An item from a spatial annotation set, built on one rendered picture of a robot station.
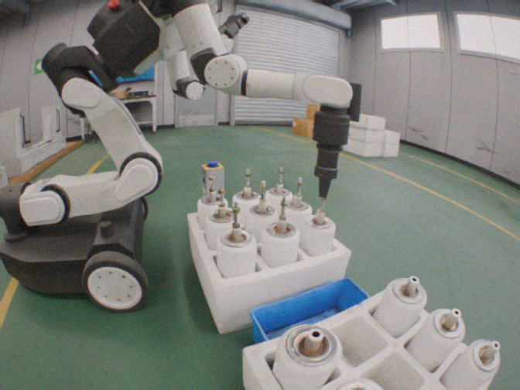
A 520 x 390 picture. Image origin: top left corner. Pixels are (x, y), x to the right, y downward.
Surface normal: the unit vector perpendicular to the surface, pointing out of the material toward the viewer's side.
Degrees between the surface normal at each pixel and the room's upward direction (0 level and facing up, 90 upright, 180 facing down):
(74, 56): 90
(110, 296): 90
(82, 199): 90
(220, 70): 104
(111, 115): 113
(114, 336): 0
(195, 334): 0
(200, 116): 90
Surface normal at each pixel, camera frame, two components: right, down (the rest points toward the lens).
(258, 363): 0.04, -0.93
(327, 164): -0.32, 0.34
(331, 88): -0.10, 0.36
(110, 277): 0.39, 0.36
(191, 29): -0.11, 0.58
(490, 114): -0.92, 0.11
